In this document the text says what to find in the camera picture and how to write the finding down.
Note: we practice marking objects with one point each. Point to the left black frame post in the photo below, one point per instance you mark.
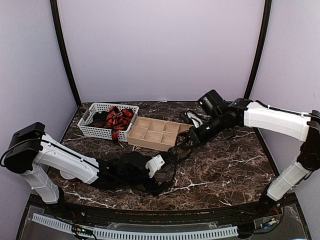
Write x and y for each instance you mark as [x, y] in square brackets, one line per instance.
[63, 51]

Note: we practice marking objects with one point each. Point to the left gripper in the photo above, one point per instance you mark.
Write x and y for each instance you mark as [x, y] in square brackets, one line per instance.
[151, 188]

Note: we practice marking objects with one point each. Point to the red black striped tie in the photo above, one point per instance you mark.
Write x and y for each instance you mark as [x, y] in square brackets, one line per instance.
[118, 120]

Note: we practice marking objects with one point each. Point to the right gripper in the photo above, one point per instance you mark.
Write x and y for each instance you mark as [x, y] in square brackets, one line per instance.
[196, 137]

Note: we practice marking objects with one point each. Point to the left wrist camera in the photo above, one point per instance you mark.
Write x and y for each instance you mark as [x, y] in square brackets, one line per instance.
[133, 165]

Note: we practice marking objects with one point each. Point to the white perforated basket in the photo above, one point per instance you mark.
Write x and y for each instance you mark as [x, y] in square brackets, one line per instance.
[104, 133]

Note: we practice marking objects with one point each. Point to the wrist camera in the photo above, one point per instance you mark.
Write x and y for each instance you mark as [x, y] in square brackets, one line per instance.
[211, 102]
[133, 165]

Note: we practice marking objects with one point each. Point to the black front rail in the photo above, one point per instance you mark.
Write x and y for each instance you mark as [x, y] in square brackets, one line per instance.
[91, 215]

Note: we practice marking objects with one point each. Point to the grey cable duct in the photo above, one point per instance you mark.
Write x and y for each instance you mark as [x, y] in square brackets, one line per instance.
[119, 231]

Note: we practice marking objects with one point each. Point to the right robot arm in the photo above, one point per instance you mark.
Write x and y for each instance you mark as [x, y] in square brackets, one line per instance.
[303, 126]

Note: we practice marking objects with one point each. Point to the right black frame post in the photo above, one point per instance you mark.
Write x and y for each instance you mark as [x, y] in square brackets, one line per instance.
[259, 48]

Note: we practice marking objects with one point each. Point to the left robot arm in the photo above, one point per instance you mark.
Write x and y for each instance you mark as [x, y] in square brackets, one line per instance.
[31, 148]

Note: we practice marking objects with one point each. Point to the black frame post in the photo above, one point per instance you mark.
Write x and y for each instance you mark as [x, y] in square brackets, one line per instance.
[63, 51]
[259, 48]

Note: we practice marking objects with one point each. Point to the white orange bowl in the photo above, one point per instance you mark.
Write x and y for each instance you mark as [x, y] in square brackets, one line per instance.
[67, 176]

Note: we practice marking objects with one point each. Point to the wooden compartment tray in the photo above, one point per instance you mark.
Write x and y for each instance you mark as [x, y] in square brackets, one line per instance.
[155, 134]

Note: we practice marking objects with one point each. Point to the dark tie in basket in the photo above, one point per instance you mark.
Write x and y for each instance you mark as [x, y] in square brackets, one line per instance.
[99, 120]

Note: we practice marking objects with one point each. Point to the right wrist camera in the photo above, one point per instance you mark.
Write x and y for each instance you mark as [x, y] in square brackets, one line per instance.
[211, 102]

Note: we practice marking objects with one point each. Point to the brown green patterned tie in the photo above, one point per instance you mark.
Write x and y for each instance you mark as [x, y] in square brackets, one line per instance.
[182, 149]

